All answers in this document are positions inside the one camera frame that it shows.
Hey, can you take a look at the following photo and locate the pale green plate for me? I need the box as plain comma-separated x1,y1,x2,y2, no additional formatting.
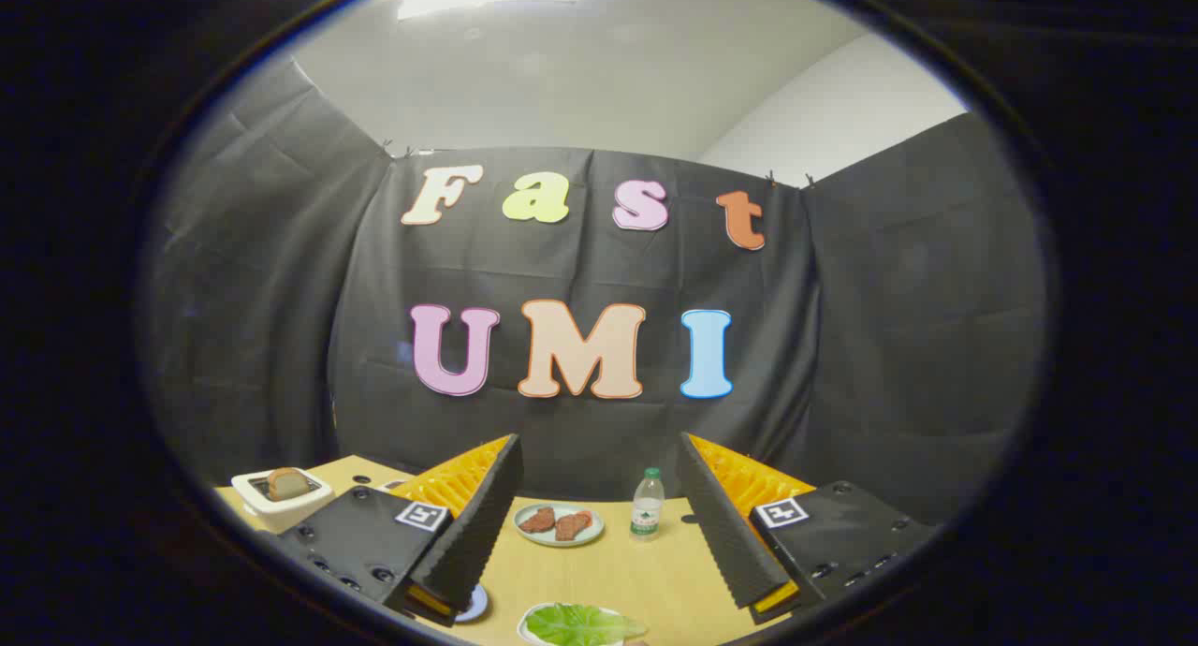
514,503,606,548

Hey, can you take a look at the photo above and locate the clear water bottle green label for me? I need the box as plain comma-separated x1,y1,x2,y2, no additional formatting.
630,467,665,542

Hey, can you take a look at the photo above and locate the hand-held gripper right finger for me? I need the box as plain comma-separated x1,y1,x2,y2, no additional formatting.
676,431,942,625

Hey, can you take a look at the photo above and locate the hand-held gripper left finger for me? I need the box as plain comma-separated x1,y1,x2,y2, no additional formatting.
271,433,525,628

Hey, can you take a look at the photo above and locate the white toaster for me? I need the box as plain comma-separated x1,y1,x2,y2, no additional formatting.
231,467,335,535

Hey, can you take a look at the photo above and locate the green lettuce leaf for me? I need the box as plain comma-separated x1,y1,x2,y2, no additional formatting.
526,604,647,646

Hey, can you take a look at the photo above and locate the black backdrop cloth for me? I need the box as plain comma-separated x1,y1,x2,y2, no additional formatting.
140,61,1049,525

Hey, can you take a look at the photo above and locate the plain bread slice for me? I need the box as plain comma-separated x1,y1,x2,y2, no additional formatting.
268,468,314,502

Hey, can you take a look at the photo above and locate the white plate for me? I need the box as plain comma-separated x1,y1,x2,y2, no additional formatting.
518,602,649,646

